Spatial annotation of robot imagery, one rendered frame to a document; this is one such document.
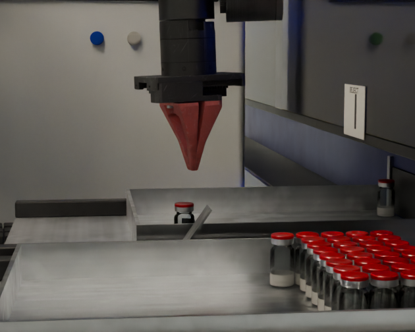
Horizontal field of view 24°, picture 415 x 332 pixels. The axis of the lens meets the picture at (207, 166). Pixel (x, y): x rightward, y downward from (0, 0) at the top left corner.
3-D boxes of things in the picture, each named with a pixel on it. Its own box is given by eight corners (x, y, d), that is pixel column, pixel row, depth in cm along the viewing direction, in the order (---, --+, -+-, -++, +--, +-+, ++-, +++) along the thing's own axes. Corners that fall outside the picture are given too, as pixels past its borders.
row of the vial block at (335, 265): (316, 280, 87) (317, 230, 86) (372, 340, 69) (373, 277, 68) (292, 281, 86) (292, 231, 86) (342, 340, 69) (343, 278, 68)
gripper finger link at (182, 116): (247, 170, 99) (244, 78, 98) (182, 176, 96) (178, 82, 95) (222, 163, 105) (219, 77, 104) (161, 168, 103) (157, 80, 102)
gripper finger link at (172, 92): (226, 171, 98) (222, 80, 97) (159, 178, 96) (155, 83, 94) (201, 165, 105) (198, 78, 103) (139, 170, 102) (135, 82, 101)
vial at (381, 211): (390, 214, 123) (392, 178, 122) (396, 217, 120) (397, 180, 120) (374, 214, 122) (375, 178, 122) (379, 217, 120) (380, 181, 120)
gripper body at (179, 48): (247, 91, 98) (245, 18, 97) (153, 96, 95) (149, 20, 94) (222, 89, 104) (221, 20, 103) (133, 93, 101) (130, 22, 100)
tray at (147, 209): (385, 210, 127) (385, 184, 126) (460, 250, 101) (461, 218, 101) (126, 215, 122) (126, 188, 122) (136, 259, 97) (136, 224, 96)
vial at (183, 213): (193, 243, 104) (193, 204, 103) (195, 247, 102) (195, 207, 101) (172, 244, 103) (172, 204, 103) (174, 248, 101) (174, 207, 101)
